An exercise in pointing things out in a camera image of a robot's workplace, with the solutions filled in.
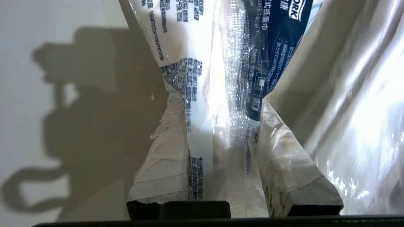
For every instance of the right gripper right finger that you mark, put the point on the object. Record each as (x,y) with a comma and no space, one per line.
(290,176)

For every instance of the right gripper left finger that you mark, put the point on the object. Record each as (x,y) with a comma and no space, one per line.
(164,170)

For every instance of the white slippers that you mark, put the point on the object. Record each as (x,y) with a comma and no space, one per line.
(363,126)

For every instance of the printed white tissue packet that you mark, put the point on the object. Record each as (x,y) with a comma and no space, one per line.
(176,31)

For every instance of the glossy white low cabinet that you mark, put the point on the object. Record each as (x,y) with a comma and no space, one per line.
(25,94)

